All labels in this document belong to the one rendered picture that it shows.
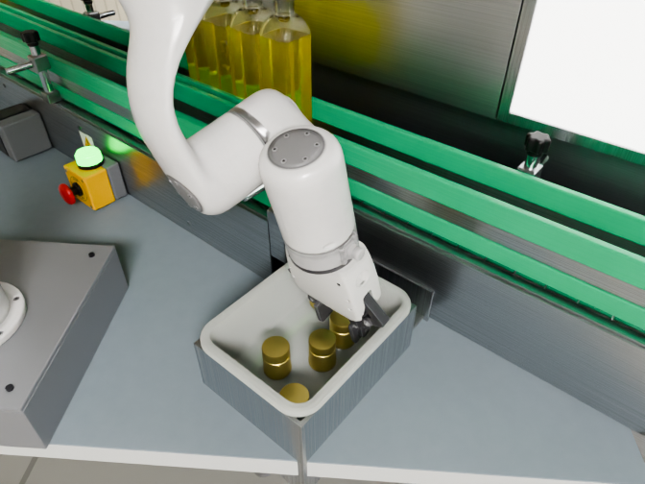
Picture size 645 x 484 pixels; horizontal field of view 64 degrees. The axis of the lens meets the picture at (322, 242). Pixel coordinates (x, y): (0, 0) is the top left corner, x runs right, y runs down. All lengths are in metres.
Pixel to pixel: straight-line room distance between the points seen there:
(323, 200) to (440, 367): 0.34
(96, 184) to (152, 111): 0.56
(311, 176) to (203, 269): 0.45
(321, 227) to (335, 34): 0.48
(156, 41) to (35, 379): 0.39
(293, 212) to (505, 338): 0.37
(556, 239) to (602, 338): 0.12
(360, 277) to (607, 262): 0.26
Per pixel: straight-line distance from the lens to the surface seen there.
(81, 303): 0.72
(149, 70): 0.44
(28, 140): 1.23
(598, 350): 0.66
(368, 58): 0.85
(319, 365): 0.66
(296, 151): 0.44
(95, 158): 0.99
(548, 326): 0.67
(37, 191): 1.13
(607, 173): 0.78
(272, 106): 0.50
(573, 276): 0.64
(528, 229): 0.62
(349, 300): 0.55
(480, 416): 0.68
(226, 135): 0.48
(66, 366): 0.71
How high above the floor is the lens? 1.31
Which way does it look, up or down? 40 degrees down
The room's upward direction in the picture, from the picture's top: straight up
